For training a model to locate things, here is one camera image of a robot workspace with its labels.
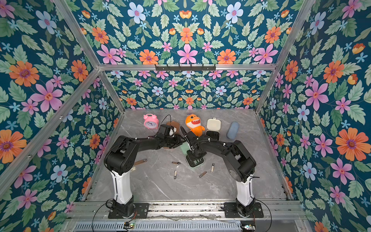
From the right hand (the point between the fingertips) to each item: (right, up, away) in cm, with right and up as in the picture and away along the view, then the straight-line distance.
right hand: (196, 156), depth 93 cm
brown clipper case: (-16, +21, +15) cm, 31 cm away
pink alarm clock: (-33, +23, +9) cm, 41 cm away
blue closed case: (+27, +16, +11) cm, 33 cm away
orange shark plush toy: (-2, +23, +8) cm, 24 cm away
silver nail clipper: (-13, -10, -7) cm, 18 cm away
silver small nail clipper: (+10, -6, -5) cm, 13 cm away
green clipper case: (-8, +5, +4) cm, 10 cm away
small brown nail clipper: (-13, -4, -2) cm, 14 cm away
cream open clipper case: (+13, +19, +15) cm, 28 cm away
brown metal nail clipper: (+4, -9, -7) cm, 12 cm away
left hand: (-7, +10, +4) cm, 13 cm away
